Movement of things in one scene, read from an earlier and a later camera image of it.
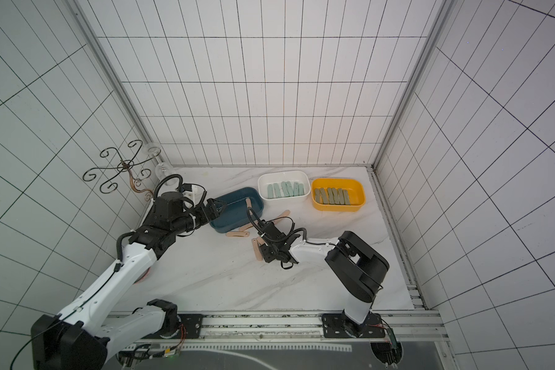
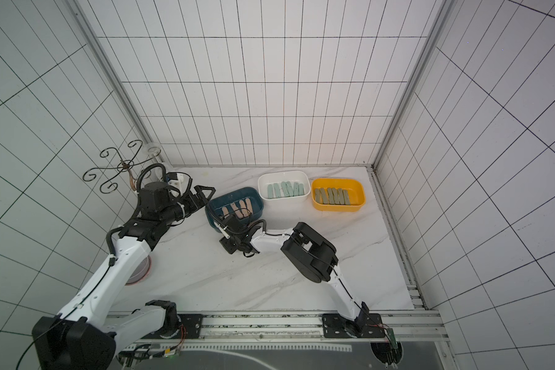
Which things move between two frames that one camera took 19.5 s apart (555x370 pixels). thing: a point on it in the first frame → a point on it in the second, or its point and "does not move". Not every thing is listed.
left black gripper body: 201,216 → 189,203
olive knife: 346,196 does not move
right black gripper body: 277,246 → 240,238
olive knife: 324,196 does not move
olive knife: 331,196 does not move
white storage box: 284,187 does not move
